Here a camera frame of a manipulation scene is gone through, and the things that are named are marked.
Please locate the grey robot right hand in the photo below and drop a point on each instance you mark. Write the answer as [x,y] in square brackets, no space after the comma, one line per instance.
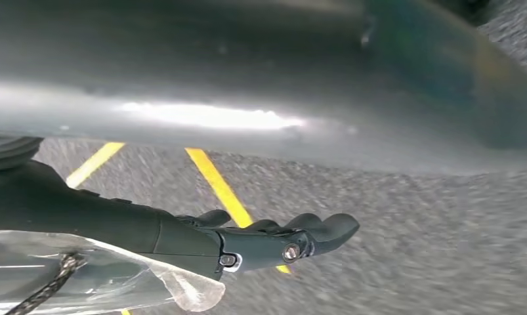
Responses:
[115,221]

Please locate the clear plastic cover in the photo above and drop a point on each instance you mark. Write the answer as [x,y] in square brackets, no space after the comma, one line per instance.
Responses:
[115,278]

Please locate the yellow floor tape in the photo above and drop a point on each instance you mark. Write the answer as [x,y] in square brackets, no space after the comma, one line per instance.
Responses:
[215,182]

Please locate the ribbed grey right arm sleeve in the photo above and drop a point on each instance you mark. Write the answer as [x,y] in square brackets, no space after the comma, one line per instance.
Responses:
[6,152]

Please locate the grey robot body shell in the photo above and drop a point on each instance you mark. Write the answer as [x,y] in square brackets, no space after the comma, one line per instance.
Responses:
[245,65]

